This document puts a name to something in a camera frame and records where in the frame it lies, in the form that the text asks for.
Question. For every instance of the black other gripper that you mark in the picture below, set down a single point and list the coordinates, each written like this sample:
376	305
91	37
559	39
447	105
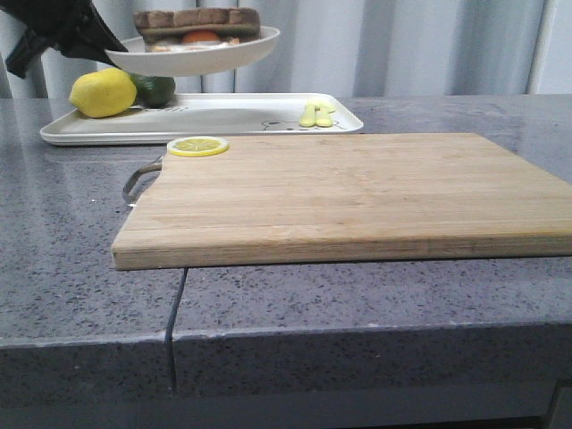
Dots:
73	28

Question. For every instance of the white round plate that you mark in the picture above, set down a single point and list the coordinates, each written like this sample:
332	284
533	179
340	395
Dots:
197	62

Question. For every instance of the bread slice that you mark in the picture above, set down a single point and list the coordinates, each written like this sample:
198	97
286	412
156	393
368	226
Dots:
197	17
242	32

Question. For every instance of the white bear tray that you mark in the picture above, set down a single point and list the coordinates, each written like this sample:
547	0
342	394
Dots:
199	114

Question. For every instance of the yellow lemon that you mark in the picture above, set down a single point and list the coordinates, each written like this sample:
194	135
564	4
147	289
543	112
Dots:
103	93

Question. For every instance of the green lime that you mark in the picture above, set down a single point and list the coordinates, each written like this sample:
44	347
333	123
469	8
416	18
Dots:
153	91

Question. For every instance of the fried egg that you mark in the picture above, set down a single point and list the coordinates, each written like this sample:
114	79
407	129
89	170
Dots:
196	40

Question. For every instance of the lemon slice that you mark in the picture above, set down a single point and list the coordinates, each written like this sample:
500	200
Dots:
197	146

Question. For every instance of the yellow plastic knife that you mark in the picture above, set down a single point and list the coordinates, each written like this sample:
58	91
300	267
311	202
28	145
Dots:
323	114

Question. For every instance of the wooden cutting board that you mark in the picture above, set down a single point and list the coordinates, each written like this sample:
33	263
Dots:
346	197

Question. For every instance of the grey curtain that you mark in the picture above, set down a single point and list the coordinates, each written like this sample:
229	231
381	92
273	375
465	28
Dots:
389	48

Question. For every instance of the metal board handle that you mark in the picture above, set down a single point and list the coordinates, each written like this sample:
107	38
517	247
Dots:
129	185

